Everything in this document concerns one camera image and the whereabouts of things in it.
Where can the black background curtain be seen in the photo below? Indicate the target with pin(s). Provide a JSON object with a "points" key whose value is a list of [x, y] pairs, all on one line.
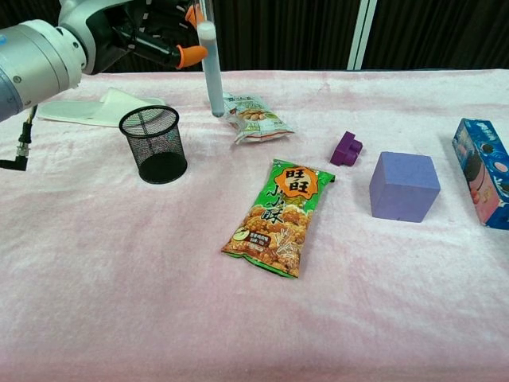
{"points": [[286, 32]]}

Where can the black mesh pen holder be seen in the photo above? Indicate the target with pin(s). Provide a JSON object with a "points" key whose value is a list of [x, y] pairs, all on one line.
{"points": [[161, 159]]}

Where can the white nut snack bag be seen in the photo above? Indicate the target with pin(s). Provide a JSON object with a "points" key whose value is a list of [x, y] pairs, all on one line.
{"points": [[254, 117]]}

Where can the pink fluffy tablecloth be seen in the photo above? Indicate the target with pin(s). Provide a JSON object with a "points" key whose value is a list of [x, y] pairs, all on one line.
{"points": [[159, 310]]}

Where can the left black hand orange fingertips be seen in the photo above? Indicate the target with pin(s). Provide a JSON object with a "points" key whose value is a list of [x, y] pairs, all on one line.
{"points": [[119, 28]]}

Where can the small purple plastic block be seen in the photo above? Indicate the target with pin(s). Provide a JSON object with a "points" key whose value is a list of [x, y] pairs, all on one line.
{"points": [[345, 150]]}

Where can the green rice cracker snack bag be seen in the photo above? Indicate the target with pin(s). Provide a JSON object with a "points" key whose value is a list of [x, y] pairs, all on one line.
{"points": [[278, 215]]}

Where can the white slanted frame post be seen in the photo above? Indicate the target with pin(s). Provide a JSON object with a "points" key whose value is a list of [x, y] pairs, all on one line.
{"points": [[362, 36]]}

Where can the blue cookie box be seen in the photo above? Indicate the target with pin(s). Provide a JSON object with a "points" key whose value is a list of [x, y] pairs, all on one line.
{"points": [[481, 171]]}

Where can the clear test tube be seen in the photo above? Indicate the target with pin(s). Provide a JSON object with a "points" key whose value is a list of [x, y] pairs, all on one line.
{"points": [[212, 75]]}

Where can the white slipper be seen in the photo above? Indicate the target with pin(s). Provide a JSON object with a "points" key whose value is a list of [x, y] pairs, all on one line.
{"points": [[79, 111]]}

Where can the purple foam cube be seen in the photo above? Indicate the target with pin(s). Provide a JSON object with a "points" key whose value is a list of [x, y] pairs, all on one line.
{"points": [[401, 187]]}

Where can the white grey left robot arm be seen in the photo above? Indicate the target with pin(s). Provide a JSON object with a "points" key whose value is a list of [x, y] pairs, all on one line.
{"points": [[36, 67]]}

